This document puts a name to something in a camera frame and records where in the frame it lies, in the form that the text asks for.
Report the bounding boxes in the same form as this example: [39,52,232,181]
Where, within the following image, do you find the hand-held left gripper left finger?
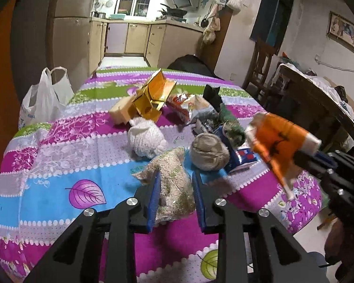
[24,171,163,283]

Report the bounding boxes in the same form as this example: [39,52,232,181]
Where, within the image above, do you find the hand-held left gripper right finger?
[192,171,332,283]

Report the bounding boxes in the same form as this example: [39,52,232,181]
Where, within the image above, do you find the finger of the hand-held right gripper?
[314,150,352,168]
[293,151,336,180]

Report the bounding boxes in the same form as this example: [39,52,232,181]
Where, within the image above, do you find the clear bag of grains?
[132,147,196,222]

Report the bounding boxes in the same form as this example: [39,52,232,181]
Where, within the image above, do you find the orange plastic packet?
[244,113,323,200]

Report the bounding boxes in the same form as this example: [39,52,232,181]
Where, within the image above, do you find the blue and white box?
[215,124,261,174]

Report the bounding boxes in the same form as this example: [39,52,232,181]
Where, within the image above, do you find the beige sponge block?
[109,97,137,124]

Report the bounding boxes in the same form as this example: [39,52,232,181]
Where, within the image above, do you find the snack bag with red label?
[165,92,219,125]

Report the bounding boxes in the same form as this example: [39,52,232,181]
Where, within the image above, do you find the gold cardboard box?
[132,68,177,122]

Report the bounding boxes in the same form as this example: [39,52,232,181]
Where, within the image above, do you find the person's right forearm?
[324,219,354,275]

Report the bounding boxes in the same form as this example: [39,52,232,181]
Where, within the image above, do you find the round wooden table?
[278,63,354,155]

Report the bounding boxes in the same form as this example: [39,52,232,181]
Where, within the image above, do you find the white cloth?
[273,61,354,101]

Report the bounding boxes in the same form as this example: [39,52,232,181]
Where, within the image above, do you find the green fuzzy item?
[218,103,246,146]

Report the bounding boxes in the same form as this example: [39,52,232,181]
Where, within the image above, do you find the floral striped tablecloth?
[0,66,323,283]

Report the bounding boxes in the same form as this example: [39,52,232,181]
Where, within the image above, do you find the dark wooden chair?
[242,35,281,102]

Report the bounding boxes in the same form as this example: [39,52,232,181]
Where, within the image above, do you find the black crumpled item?
[202,84,222,108]

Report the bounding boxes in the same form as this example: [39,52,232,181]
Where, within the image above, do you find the black fabric cover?
[167,54,225,79]

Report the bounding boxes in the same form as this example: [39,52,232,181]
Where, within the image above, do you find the dark window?
[249,0,295,55]

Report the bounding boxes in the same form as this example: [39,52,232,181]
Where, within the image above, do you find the beige kitchen base cabinets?
[89,17,205,68]

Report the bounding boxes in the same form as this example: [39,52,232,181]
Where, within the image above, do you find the hanging cloth bags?
[202,0,228,45]

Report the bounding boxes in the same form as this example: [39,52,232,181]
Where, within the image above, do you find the black wok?
[160,4,188,17]

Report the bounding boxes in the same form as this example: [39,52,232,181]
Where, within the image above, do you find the beige refrigerator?
[46,0,101,78]

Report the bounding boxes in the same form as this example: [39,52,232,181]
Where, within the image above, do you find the framed wall picture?
[326,11,354,57]

